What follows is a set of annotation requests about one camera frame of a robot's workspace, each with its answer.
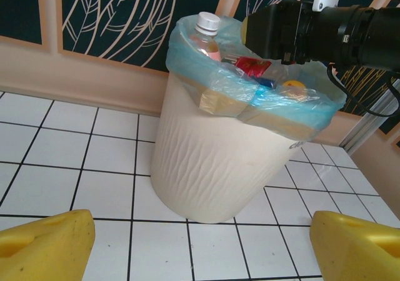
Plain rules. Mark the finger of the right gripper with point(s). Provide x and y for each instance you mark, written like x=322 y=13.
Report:
x=268 y=31

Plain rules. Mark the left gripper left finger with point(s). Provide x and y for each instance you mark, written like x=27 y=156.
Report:
x=47 y=249

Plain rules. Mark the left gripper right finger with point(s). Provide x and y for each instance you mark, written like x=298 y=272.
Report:
x=359 y=253

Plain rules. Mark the pink drink bottle white cap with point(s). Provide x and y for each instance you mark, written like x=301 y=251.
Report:
x=206 y=25

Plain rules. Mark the light blue bin liner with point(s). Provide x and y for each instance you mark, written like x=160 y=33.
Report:
x=187 y=62

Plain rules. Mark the cream plastic waste bin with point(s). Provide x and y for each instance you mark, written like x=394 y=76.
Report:
x=212 y=156

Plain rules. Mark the brown packing tape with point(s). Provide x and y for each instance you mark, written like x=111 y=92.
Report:
x=218 y=104

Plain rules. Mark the aluminium frame post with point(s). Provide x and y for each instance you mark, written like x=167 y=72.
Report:
x=362 y=131

